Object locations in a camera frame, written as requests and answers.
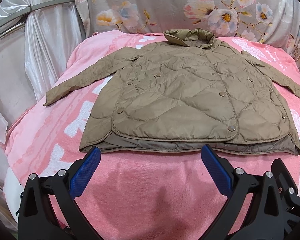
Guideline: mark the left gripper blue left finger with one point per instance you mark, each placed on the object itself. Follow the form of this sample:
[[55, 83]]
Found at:
[[48, 209]]

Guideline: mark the silver satin curtain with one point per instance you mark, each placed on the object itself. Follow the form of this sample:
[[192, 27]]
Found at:
[[36, 40]]

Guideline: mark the tan quilted jacket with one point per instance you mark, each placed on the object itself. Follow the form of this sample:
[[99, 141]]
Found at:
[[178, 95]]

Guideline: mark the grey floral quilt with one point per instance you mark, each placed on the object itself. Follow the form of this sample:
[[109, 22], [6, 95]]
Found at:
[[274, 22]]

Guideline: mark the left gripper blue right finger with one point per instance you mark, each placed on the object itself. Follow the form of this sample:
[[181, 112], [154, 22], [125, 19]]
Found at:
[[257, 207]]

